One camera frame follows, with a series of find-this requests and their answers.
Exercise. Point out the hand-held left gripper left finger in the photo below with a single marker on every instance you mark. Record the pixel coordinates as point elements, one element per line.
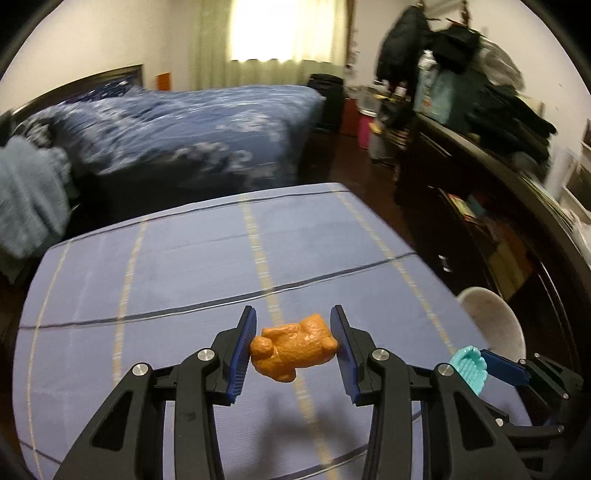
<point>242,357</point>

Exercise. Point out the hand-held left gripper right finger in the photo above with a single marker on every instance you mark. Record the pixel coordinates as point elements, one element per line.
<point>344,357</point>

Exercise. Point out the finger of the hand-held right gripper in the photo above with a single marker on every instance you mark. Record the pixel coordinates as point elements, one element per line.
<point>503,367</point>
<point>521,424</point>

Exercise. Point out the teal soap dish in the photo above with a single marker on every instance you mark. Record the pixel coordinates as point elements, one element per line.
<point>471,369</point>

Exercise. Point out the orange bear toy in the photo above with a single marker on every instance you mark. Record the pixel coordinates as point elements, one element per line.
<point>295,350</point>

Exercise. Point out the blue plaid tablecloth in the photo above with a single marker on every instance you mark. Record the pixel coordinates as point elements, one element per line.
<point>184,267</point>

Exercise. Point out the dark wooden cabinet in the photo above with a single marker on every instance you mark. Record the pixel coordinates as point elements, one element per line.
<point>434,184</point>

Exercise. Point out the pink bin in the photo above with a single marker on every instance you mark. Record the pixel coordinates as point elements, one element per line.
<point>366,131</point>

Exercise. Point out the red box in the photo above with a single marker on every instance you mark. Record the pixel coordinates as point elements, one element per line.
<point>351,117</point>

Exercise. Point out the blue floral duvet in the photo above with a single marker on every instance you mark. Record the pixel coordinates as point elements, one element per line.
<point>161,124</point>

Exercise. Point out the pile of dark clothes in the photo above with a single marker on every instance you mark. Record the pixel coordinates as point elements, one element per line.
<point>508,115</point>

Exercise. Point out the black suitcase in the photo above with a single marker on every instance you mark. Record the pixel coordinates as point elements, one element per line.
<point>325,101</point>

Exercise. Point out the light blue fleece blanket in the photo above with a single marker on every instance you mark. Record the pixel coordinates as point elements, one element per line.
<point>27,194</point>

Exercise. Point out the teal printed bag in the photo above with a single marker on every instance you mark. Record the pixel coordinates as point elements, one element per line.
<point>434,94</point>

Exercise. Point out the orange box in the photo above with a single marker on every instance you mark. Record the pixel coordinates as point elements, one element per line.
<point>164,81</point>

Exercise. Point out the dark wooden bed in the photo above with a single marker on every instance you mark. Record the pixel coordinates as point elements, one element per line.
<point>115,78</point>

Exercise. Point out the pale window curtain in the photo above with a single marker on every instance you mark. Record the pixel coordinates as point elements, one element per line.
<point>212,46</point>

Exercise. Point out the black hanging coat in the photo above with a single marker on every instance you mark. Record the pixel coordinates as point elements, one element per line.
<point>399,41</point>

